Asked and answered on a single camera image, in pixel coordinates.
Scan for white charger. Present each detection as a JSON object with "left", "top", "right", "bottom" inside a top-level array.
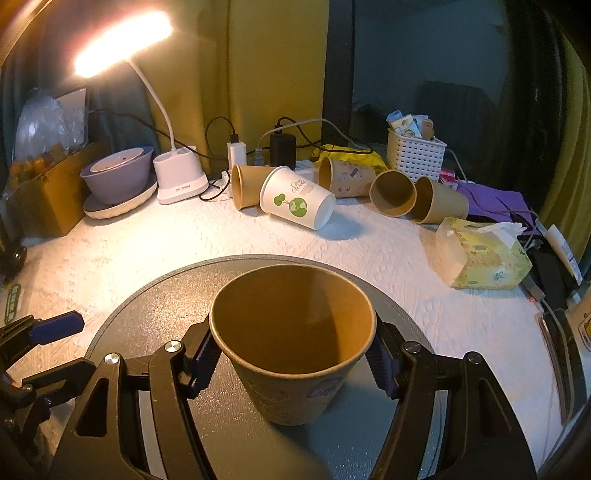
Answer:
[{"left": 227, "top": 133, "right": 248, "bottom": 169}]

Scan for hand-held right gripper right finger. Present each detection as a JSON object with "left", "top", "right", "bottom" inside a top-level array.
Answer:
[{"left": 365, "top": 311, "right": 539, "bottom": 480}]

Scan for purple cloth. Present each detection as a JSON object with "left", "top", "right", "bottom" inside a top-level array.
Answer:
[{"left": 455, "top": 181, "right": 540, "bottom": 234}]

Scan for yellow-green tissue pack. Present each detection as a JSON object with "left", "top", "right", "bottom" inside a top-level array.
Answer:
[{"left": 436, "top": 217, "right": 533, "bottom": 291}]

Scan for purple bowl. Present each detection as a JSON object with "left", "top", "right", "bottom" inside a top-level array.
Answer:
[{"left": 79, "top": 147, "right": 154, "bottom": 206}]

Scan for plain brown paper cup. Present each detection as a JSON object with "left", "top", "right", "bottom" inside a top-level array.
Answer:
[
  {"left": 369, "top": 169, "right": 417, "bottom": 217},
  {"left": 411, "top": 176, "right": 469, "bottom": 225},
  {"left": 230, "top": 164, "right": 278, "bottom": 210}
]

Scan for small pale bowl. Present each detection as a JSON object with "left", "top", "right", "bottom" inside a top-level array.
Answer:
[{"left": 90, "top": 148, "right": 140, "bottom": 174}]

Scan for brown paper cup purple print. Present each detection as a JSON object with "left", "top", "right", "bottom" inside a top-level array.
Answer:
[{"left": 209, "top": 265, "right": 377, "bottom": 426}]

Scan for white plate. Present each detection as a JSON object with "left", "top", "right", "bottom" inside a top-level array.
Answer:
[{"left": 83, "top": 178, "right": 159, "bottom": 220}]

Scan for white cable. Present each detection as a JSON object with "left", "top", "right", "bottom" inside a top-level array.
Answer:
[{"left": 256, "top": 117, "right": 358, "bottom": 151}]

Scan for clear plastic bag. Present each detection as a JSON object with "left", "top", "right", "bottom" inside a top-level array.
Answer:
[{"left": 14, "top": 88, "right": 89, "bottom": 155}]

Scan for white plastic basket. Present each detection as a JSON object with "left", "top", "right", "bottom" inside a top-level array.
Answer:
[{"left": 387, "top": 127, "right": 448, "bottom": 184}]

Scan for cardboard box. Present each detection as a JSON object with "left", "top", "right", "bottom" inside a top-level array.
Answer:
[{"left": 7, "top": 142, "right": 112, "bottom": 238}]

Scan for grey round tray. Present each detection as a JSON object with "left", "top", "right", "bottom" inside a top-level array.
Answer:
[{"left": 82, "top": 254, "right": 451, "bottom": 480}]

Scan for white power strip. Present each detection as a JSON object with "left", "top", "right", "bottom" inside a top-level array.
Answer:
[{"left": 219, "top": 159, "right": 324, "bottom": 198}]

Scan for black charger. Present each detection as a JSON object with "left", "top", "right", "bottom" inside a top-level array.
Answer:
[{"left": 269, "top": 121, "right": 297, "bottom": 169}]

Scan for black cable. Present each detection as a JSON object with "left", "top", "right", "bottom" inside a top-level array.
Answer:
[{"left": 87, "top": 108, "right": 241, "bottom": 201}]

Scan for brown paper cup printed figures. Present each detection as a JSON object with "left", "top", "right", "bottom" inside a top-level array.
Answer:
[{"left": 318, "top": 157, "right": 377, "bottom": 199}]

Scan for bunch of small packets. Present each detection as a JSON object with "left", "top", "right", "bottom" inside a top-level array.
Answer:
[{"left": 387, "top": 110, "right": 435, "bottom": 140}]

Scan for yellow plastic bag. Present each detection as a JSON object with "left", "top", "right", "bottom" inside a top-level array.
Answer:
[{"left": 311, "top": 144, "right": 389, "bottom": 175}]

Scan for white desk lamp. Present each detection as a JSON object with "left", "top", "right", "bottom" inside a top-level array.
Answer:
[{"left": 74, "top": 10, "right": 211, "bottom": 205}]

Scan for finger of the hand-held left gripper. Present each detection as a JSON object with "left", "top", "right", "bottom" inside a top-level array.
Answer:
[
  {"left": 0, "top": 310, "right": 85, "bottom": 370},
  {"left": 21, "top": 361, "right": 99, "bottom": 418}
]

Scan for green sticker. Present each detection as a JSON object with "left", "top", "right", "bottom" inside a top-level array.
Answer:
[{"left": 2, "top": 281, "right": 25, "bottom": 325}]

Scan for white paper cup green print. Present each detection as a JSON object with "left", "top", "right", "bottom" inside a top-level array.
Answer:
[{"left": 259, "top": 165, "right": 336, "bottom": 232}]

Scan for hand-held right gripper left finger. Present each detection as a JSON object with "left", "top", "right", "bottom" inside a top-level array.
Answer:
[{"left": 58, "top": 320, "right": 222, "bottom": 480}]

